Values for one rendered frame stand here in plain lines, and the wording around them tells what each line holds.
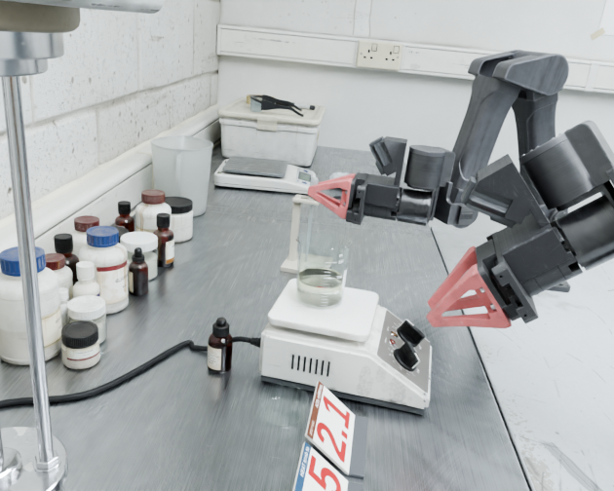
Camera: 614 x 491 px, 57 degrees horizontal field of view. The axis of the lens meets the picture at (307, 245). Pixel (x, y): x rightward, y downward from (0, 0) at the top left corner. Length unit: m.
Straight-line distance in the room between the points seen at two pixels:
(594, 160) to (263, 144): 1.28
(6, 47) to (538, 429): 0.64
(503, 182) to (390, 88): 1.53
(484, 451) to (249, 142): 1.28
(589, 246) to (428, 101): 1.55
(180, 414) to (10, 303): 0.23
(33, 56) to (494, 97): 0.80
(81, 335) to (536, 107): 0.76
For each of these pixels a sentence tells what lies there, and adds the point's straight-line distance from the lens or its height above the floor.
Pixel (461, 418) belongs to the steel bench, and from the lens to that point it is 0.70.
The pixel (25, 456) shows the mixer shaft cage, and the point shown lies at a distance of 0.36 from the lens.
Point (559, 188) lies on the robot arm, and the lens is 0.58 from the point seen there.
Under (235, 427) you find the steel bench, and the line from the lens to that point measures 0.63.
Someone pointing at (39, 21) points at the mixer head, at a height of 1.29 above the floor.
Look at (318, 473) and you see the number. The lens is 0.55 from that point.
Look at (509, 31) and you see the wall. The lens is 2.11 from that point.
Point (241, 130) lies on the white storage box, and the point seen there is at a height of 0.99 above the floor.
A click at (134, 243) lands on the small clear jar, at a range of 0.91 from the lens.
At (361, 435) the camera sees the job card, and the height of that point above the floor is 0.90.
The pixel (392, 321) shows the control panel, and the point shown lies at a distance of 0.74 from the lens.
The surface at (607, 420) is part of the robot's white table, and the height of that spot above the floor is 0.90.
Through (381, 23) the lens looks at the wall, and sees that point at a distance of 2.05.
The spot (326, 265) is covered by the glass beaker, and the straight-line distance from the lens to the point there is 0.66.
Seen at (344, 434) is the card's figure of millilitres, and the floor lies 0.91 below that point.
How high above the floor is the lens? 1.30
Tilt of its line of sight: 21 degrees down
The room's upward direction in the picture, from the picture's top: 6 degrees clockwise
